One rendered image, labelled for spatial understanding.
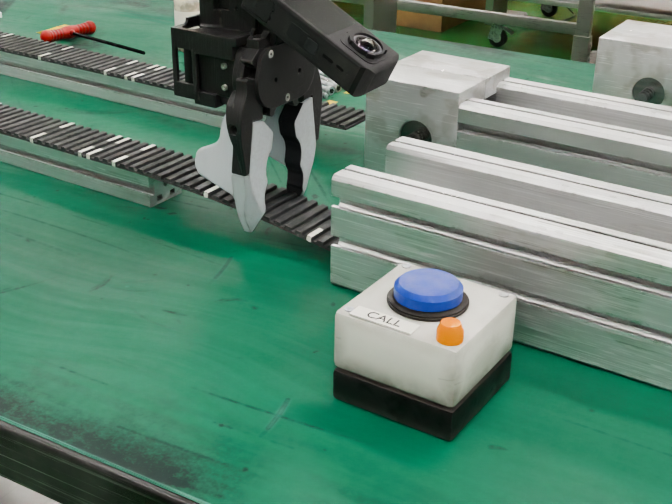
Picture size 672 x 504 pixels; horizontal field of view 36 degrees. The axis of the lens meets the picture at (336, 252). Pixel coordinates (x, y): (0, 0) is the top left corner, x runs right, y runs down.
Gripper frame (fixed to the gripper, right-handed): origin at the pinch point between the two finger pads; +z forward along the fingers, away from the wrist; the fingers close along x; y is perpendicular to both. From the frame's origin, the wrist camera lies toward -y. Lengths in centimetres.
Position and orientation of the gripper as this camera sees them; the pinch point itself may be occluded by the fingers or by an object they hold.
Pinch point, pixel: (279, 206)
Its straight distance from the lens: 81.5
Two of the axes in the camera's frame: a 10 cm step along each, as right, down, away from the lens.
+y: -8.4, -2.5, 4.9
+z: -0.1, 9.0, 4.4
